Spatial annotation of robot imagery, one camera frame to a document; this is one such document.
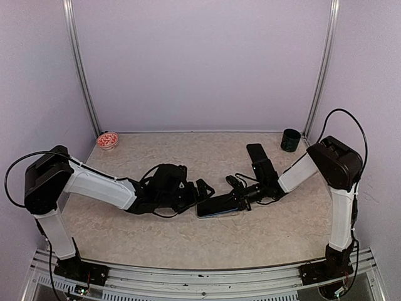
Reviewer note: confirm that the blue-edged smartphone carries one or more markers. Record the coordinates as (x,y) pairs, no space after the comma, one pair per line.
(207,206)

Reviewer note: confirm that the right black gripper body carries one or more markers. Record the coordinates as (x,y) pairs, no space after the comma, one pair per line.
(244,195)

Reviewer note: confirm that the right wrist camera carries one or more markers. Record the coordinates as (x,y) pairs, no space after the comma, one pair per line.
(236,182)

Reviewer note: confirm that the right aluminium frame post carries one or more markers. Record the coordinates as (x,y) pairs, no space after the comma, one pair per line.
(323,69)

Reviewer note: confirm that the dark green cup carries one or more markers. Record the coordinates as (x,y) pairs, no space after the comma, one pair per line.
(290,140)

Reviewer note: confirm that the clear magsafe case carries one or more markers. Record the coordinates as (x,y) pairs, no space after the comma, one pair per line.
(226,214)

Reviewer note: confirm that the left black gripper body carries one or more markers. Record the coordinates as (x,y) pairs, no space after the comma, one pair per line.
(183,200)

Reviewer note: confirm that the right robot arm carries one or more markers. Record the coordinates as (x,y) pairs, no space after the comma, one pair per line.
(314,210)

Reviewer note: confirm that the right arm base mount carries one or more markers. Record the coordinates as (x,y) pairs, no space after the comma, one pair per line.
(335,265)

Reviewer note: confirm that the left aluminium frame post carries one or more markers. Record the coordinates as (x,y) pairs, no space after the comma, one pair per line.
(78,61)

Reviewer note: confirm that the aluminium frame post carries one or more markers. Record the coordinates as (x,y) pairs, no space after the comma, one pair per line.
(78,61)
(323,69)

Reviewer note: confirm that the front aluminium rail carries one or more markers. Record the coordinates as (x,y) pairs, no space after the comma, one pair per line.
(280,282)

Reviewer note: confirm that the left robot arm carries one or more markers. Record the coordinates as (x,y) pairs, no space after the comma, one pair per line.
(55,172)

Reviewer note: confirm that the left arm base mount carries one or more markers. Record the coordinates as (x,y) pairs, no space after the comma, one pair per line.
(76,269)

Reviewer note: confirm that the red white patterned bowl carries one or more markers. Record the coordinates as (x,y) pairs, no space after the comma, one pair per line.
(107,141)

